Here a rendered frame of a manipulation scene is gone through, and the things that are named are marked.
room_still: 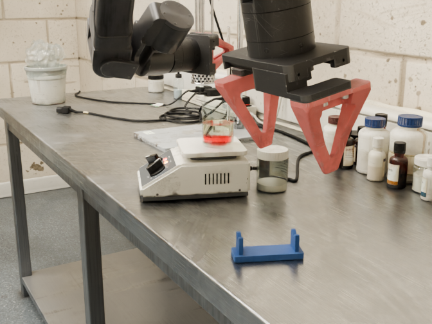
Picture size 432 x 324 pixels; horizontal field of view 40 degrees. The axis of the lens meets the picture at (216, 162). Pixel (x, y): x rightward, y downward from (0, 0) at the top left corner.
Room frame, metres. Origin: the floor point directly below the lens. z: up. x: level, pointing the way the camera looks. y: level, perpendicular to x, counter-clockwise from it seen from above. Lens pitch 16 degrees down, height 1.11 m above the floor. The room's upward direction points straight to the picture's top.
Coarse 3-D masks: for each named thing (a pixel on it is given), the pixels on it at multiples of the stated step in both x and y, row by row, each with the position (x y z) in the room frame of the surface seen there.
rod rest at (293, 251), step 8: (240, 240) 0.76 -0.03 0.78; (296, 240) 0.77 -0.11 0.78; (232, 248) 0.78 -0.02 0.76; (240, 248) 0.76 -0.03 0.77; (248, 248) 0.78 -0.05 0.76; (256, 248) 0.78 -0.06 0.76; (264, 248) 0.78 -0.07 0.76; (272, 248) 0.78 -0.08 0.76; (280, 248) 0.78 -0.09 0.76; (288, 248) 0.78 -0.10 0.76; (296, 248) 0.77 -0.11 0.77; (232, 256) 0.77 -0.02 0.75; (240, 256) 0.76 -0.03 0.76; (248, 256) 0.76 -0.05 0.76; (256, 256) 0.76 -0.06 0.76; (264, 256) 0.76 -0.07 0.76; (272, 256) 0.76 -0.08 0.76; (280, 256) 0.76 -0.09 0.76; (288, 256) 0.77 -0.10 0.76; (296, 256) 0.77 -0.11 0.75
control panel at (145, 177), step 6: (168, 150) 1.13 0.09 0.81; (162, 156) 1.11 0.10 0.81; (168, 156) 1.09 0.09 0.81; (168, 162) 1.06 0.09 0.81; (174, 162) 1.04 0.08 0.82; (144, 168) 1.10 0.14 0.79; (168, 168) 1.02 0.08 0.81; (144, 174) 1.06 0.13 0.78; (144, 180) 1.03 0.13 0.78; (150, 180) 1.01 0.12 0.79
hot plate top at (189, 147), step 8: (184, 144) 1.08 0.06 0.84; (192, 144) 1.08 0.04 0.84; (200, 144) 1.08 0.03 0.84; (240, 144) 1.08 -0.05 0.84; (184, 152) 1.02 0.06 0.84; (192, 152) 1.02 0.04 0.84; (200, 152) 1.02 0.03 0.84; (208, 152) 1.02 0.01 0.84; (216, 152) 1.03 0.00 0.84; (224, 152) 1.03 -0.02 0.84; (232, 152) 1.03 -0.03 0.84; (240, 152) 1.03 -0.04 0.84
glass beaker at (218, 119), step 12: (204, 108) 1.06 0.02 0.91; (216, 108) 1.05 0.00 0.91; (228, 108) 1.06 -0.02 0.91; (204, 120) 1.07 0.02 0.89; (216, 120) 1.05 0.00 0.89; (228, 120) 1.06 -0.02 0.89; (204, 132) 1.07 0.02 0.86; (216, 132) 1.05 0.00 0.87; (228, 132) 1.06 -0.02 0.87; (204, 144) 1.07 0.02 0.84; (216, 144) 1.05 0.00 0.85; (228, 144) 1.06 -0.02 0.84
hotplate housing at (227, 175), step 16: (176, 160) 1.04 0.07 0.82; (192, 160) 1.04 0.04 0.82; (208, 160) 1.04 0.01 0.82; (224, 160) 1.04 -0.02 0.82; (240, 160) 1.04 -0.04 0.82; (160, 176) 1.01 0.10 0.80; (176, 176) 1.01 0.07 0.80; (192, 176) 1.01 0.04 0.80; (208, 176) 1.02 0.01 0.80; (224, 176) 1.02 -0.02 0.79; (240, 176) 1.03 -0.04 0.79; (144, 192) 1.00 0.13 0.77; (160, 192) 1.00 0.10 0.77; (176, 192) 1.01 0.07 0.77; (192, 192) 1.01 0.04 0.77; (208, 192) 1.02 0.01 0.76; (224, 192) 1.03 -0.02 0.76; (240, 192) 1.03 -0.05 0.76
